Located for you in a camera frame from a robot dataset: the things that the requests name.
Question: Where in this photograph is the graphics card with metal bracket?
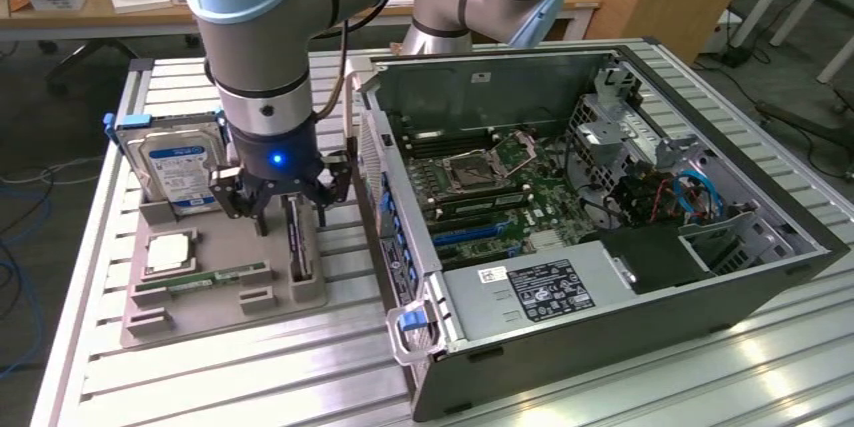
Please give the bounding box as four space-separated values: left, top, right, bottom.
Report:
280 195 314 282

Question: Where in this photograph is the CPU socket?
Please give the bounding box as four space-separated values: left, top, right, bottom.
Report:
444 149 501 194

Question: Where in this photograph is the grey power supply with label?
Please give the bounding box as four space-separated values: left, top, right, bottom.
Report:
438 241 636 343

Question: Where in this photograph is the red wire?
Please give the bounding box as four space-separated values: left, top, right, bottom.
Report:
655 180 676 221

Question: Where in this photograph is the blue floor cable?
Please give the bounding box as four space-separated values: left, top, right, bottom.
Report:
0 181 55 381

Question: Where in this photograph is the blue wire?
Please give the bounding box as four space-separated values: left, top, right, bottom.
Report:
671 169 729 222

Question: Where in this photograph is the grey parts rack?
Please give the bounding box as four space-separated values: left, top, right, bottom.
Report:
118 139 329 348

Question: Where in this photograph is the wooden desk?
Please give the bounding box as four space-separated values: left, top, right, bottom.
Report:
0 0 601 56

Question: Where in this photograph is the silver CPU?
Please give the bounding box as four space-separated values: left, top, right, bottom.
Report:
143 235 192 278

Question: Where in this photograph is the white table frame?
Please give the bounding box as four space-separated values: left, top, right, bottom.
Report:
727 0 854 84

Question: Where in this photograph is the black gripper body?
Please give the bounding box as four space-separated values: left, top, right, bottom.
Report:
225 119 329 199

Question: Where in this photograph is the white floor cable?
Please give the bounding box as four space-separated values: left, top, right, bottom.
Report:
0 155 109 187

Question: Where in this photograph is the green motherboard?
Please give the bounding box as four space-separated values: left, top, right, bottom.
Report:
392 116 601 273

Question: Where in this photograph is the hard disk in blue caddy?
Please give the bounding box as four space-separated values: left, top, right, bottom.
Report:
102 107 232 218

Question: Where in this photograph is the black chair base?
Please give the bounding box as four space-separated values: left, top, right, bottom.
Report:
752 94 854 149
43 34 201 96

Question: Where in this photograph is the metal socket cover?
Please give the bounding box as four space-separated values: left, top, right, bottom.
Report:
489 129 542 178

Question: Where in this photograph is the open black PC case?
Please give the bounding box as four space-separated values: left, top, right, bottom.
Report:
340 39 854 423

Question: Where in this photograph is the green RAM stick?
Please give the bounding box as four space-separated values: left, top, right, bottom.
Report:
429 190 529 221
135 265 268 294

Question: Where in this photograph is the metal drive cage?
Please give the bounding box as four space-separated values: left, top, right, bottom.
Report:
564 92 676 198

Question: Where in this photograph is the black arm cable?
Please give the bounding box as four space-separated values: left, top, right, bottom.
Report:
309 0 394 121

